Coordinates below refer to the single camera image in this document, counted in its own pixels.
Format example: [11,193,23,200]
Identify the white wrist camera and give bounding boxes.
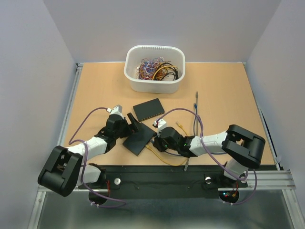
[106,105,122,116]
[153,119,167,130]

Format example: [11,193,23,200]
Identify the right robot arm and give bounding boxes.
[153,124,265,186]

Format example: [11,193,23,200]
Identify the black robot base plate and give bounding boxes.
[89,165,247,199]

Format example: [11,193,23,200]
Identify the black network switch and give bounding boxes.
[133,98,165,122]
[123,123,156,156]

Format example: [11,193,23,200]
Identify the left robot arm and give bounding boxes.
[38,113,141,197]

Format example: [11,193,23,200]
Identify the grey ethernet cable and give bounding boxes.
[183,90,201,171]

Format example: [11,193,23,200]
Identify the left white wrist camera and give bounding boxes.
[106,105,122,116]

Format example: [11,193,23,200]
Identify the white plastic tub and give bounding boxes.
[124,45,185,94]

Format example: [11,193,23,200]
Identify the tangled coloured wires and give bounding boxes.
[134,55,180,81]

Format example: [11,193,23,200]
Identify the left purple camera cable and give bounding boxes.
[68,106,127,208]

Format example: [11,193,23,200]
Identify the yellow ethernet cable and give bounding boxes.
[145,121,190,167]

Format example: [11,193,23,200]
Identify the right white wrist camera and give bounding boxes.
[153,119,167,130]

